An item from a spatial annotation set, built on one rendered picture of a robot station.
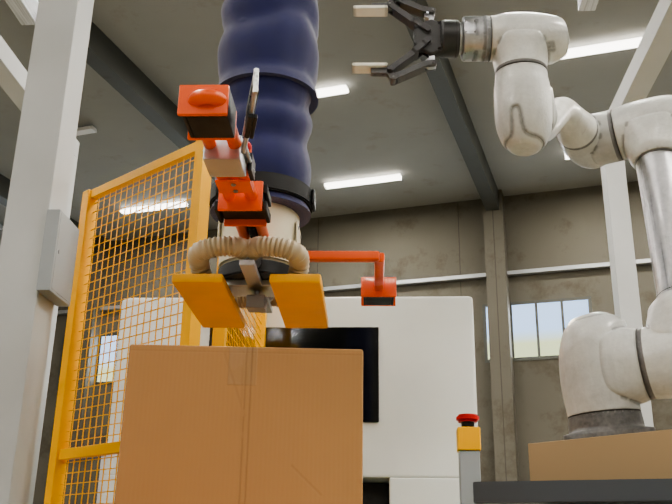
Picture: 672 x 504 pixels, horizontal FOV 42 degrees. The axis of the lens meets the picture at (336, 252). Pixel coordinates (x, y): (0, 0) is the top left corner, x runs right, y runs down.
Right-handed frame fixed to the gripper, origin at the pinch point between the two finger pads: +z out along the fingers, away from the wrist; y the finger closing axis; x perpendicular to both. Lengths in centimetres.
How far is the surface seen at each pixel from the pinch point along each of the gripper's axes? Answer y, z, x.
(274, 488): 88, 12, -3
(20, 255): -3, 119, 132
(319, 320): 48, 8, 36
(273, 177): 23.5, 17.6, 15.3
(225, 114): 39, 18, -38
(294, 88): 0.6, 14.3, 17.6
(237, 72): -1.9, 26.8, 15.1
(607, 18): -482, -256, 654
